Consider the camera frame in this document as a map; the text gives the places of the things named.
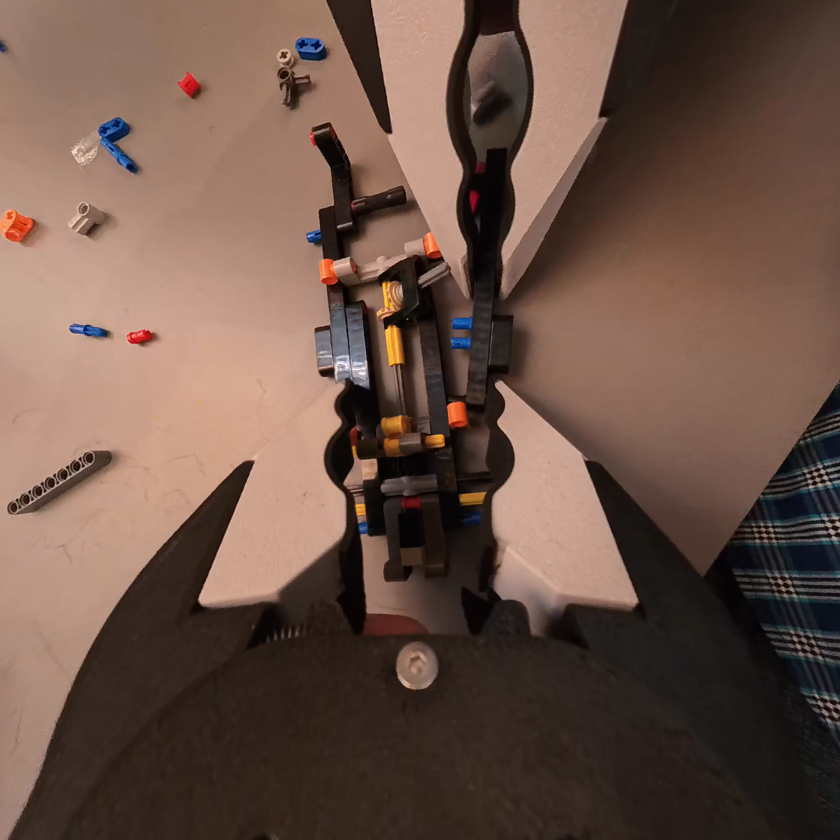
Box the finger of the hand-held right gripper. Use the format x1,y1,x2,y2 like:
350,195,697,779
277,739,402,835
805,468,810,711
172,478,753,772
497,0,632,301
371,0,475,301

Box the long grey lego beam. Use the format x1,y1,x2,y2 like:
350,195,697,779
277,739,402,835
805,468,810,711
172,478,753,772
7,449,113,517

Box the black lego chassis assembly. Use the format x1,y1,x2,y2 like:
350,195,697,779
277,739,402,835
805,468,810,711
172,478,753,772
306,123,517,583

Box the long blue lego pin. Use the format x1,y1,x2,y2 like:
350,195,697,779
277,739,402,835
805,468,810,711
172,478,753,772
99,136,140,175

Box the person's plaid shirt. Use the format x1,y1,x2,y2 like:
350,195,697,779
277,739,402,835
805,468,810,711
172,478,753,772
725,382,840,731

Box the person's dark trousers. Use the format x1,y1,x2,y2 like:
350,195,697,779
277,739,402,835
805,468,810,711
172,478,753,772
705,545,840,840

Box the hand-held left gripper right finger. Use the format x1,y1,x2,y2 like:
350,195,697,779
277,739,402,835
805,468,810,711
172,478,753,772
481,381,639,614

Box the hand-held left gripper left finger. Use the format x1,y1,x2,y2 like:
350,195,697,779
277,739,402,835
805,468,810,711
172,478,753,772
199,382,366,632

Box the light grey lego connector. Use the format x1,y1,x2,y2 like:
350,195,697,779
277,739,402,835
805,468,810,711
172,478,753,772
67,201,108,238

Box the dark grey lego connector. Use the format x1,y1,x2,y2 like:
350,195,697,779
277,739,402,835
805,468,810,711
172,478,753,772
276,66,313,110

